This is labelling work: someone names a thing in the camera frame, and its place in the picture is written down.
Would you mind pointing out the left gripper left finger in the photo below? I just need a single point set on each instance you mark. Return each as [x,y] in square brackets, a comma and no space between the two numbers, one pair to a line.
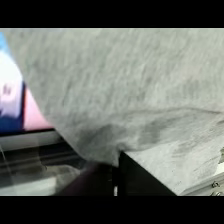
[91,181]

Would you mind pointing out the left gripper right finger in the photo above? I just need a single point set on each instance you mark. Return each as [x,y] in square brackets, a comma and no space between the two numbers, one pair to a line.
[140,180]

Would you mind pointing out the grey shirt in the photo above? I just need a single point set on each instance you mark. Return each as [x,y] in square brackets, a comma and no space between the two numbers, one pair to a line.
[126,83]

